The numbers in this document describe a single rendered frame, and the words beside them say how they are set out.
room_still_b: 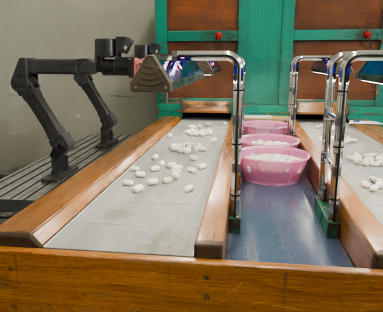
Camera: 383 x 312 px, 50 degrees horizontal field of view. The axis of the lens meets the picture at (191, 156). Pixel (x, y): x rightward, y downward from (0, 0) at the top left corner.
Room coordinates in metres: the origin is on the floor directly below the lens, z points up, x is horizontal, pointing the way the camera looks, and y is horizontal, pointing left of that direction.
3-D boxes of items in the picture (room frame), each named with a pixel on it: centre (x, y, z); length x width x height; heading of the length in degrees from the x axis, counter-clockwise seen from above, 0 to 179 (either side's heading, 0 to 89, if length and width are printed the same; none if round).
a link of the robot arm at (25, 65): (1.54, 0.49, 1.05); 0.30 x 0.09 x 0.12; 84
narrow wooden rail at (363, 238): (1.57, -0.47, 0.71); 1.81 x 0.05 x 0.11; 172
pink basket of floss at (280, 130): (2.19, -0.39, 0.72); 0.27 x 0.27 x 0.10
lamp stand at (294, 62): (1.99, -0.57, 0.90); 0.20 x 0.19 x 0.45; 172
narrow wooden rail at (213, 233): (1.61, -0.15, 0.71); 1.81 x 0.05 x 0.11; 172
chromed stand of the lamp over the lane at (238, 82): (1.08, -0.04, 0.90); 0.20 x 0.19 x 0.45; 172
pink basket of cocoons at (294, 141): (1.75, -0.33, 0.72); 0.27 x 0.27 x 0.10
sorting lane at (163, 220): (1.63, 0.03, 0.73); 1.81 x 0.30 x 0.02; 172
